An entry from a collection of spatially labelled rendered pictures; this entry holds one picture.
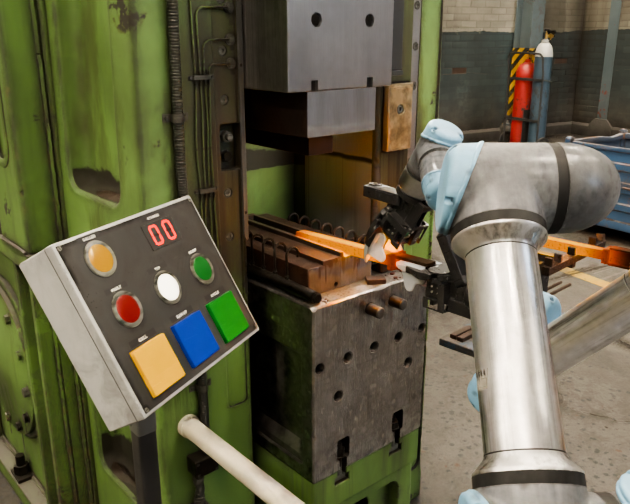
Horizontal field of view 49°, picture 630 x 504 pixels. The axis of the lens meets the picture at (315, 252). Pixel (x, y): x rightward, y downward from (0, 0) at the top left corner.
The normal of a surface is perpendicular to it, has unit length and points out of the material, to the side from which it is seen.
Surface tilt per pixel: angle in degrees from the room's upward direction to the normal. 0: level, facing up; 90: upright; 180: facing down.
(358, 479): 90
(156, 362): 60
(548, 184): 72
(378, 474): 90
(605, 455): 0
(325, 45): 90
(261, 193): 90
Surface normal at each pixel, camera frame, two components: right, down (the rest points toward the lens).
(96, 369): -0.41, 0.28
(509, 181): 0.07, -0.42
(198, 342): 0.79, -0.36
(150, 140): 0.65, 0.23
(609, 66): -0.87, 0.15
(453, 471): 0.00, -0.95
